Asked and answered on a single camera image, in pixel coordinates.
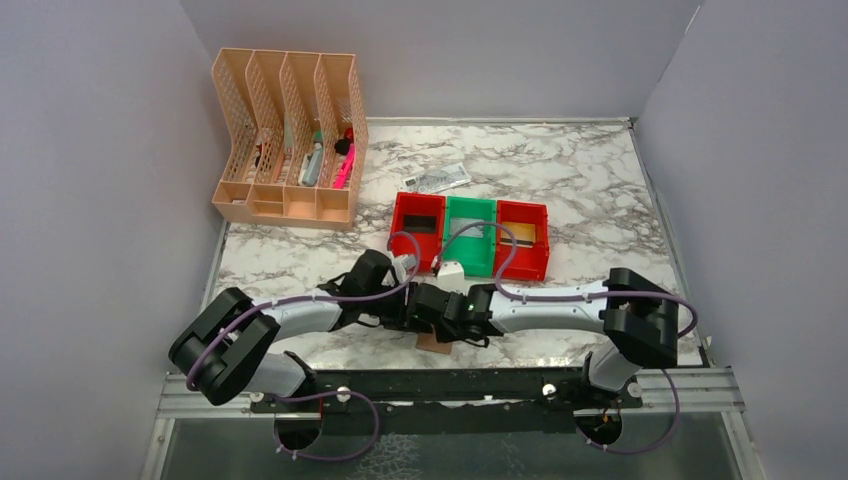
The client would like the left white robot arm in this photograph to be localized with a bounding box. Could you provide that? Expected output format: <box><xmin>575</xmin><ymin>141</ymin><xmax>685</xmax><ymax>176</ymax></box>
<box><xmin>168</xmin><ymin>249</ymin><xmax>410</xmax><ymax>406</ymax></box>

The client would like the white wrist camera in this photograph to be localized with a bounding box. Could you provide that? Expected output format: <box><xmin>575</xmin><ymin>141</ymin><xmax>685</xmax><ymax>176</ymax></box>
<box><xmin>392</xmin><ymin>254</ymin><xmax>418</xmax><ymax>283</ymax></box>
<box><xmin>436</xmin><ymin>261</ymin><xmax>466</xmax><ymax>293</ymax></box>

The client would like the left red plastic bin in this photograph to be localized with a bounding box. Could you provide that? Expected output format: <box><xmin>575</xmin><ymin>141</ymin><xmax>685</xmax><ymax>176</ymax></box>
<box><xmin>390</xmin><ymin>192</ymin><xmax>447</xmax><ymax>273</ymax></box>

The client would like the silver VIP card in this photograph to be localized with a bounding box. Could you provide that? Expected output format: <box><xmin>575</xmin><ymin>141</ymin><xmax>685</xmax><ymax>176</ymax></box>
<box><xmin>449</xmin><ymin>217</ymin><xmax>486</xmax><ymax>238</ymax></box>

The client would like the red plastic bin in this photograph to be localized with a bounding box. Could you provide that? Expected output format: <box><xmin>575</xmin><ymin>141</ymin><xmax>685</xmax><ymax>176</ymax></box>
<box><xmin>390</xmin><ymin>192</ymin><xmax>447</xmax><ymax>273</ymax></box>
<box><xmin>496</xmin><ymin>200</ymin><xmax>550</xmax><ymax>282</ymax></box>

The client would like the clear protractor ruler packet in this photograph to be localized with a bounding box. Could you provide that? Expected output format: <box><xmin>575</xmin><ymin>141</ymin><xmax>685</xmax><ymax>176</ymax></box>
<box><xmin>402</xmin><ymin>162</ymin><xmax>472</xmax><ymax>194</ymax></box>

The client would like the black card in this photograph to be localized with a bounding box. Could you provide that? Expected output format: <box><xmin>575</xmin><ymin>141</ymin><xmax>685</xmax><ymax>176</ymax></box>
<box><xmin>402</xmin><ymin>214</ymin><xmax>439</xmax><ymax>234</ymax></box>

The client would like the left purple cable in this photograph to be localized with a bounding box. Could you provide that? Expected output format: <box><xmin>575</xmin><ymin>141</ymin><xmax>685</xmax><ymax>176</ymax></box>
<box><xmin>185</xmin><ymin>231</ymin><xmax>423</xmax><ymax>463</ymax></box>

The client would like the gold card with stripe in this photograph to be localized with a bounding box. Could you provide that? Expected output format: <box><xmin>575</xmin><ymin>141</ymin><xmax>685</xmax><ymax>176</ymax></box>
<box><xmin>503</xmin><ymin>222</ymin><xmax>537</xmax><ymax>248</ymax></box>

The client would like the grey green marker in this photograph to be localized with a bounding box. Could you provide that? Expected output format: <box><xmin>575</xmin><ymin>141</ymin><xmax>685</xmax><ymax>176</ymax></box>
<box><xmin>299</xmin><ymin>131</ymin><xmax>324</xmax><ymax>187</ymax></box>

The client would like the green plastic bin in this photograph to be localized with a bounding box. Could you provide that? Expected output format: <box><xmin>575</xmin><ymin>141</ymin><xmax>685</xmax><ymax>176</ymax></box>
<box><xmin>442</xmin><ymin>196</ymin><xmax>497</xmax><ymax>278</ymax></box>

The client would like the black binder clip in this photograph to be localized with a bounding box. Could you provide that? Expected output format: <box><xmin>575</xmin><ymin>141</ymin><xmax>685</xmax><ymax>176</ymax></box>
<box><xmin>334</xmin><ymin>127</ymin><xmax>355</xmax><ymax>157</ymax></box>

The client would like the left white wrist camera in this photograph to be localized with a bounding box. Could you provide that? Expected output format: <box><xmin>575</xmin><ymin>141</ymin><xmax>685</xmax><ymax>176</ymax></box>
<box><xmin>392</xmin><ymin>254</ymin><xmax>418</xmax><ymax>283</ymax></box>

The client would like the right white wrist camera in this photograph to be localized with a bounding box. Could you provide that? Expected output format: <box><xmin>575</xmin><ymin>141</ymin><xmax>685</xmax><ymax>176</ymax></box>
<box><xmin>436</xmin><ymin>261</ymin><xmax>466</xmax><ymax>293</ymax></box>

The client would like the peach plastic file organizer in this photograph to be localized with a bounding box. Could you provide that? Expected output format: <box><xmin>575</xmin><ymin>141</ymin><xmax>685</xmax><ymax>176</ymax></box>
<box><xmin>212</xmin><ymin>48</ymin><xmax>369</xmax><ymax>230</ymax></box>

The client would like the tan leather card holder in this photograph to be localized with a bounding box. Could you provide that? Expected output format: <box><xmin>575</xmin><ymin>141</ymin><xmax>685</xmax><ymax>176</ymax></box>
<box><xmin>415</xmin><ymin>333</ymin><xmax>452</xmax><ymax>355</ymax></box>

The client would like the pink highlighter pen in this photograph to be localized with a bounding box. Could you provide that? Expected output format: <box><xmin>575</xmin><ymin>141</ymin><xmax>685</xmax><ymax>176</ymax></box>
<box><xmin>333</xmin><ymin>143</ymin><xmax>356</xmax><ymax>189</ymax></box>

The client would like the right red plastic bin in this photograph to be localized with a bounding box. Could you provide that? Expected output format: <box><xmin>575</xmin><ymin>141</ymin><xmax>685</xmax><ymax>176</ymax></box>
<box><xmin>496</xmin><ymin>200</ymin><xmax>550</xmax><ymax>282</ymax></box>

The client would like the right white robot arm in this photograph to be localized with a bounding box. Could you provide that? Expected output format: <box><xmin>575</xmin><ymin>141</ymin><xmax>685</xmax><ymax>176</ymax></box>
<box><xmin>405</xmin><ymin>267</ymin><xmax>679</xmax><ymax>393</ymax></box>

